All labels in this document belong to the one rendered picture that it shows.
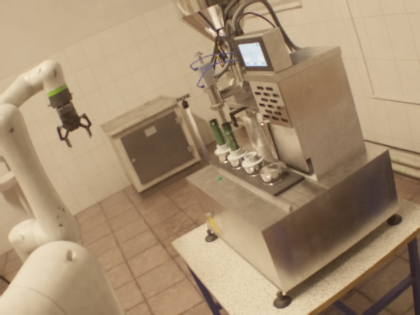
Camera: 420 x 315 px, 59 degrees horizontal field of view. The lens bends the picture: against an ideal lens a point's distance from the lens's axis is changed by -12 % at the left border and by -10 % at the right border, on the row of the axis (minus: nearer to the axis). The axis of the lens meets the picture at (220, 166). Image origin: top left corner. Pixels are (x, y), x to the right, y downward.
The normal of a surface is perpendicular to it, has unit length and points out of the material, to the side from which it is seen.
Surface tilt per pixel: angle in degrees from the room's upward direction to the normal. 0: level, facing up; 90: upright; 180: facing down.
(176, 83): 90
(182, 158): 90
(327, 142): 90
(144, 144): 90
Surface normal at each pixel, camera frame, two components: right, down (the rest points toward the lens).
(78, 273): 0.67, -0.52
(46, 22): 0.40, 0.21
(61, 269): 0.42, -0.71
